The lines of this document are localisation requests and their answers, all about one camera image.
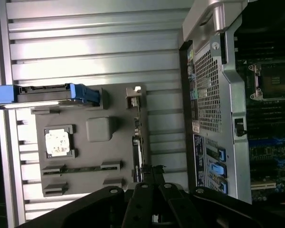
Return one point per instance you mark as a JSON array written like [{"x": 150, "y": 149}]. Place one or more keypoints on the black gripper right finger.
[{"x": 228, "y": 209}]

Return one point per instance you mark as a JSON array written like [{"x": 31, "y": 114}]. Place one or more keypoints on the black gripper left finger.
[{"x": 85, "y": 209}]

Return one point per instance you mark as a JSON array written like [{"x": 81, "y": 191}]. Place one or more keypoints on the blue slot clip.
[
  {"x": 224, "y": 185},
  {"x": 222, "y": 155},
  {"x": 217, "y": 169}
]

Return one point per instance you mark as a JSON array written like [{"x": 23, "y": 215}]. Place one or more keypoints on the white expansion slot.
[{"x": 262, "y": 185}]

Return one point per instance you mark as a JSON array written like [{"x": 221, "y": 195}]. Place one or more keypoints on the grey parts rack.
[{"x": 95, "y": 152}]

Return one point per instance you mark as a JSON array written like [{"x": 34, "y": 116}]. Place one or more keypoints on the silver CPU chip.
[{"x": 57, "y": 144}]

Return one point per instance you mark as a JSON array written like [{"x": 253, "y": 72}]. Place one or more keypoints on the green motherboard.
[{"x": 270, "y": 147}]

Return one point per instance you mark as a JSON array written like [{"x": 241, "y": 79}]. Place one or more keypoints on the black and silver PC case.
[{"x": 230, "y": 95}]

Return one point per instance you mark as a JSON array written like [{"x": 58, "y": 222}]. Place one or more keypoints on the hard disk with blue caddy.
[{"x": 45, "y": 95}]

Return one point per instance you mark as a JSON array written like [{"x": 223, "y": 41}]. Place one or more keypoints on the CPU socket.
[{"x": 273, "y": 80}]

